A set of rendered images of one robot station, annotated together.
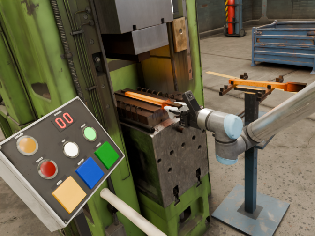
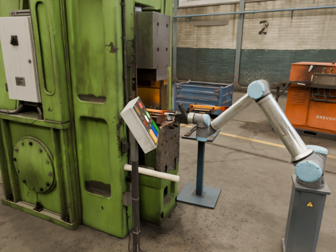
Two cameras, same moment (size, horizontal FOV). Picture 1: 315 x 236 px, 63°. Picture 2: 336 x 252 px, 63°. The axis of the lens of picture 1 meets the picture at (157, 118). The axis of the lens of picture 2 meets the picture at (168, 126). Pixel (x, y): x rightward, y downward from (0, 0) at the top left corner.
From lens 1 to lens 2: 124 cm
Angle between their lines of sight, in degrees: 25
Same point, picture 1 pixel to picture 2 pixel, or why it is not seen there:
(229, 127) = (206, 119)
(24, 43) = (80, 67)
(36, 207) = (142, 138)
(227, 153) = (203, 134)
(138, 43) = (158, 75)
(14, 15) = (78, 50)
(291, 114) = (233, 111)
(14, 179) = (135, 124)
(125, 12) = (155, 58)
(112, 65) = not seen: hidden behind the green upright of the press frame
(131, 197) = not seen: hidden behind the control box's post
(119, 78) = not seen: hidden behind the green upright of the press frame
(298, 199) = (225, 187)
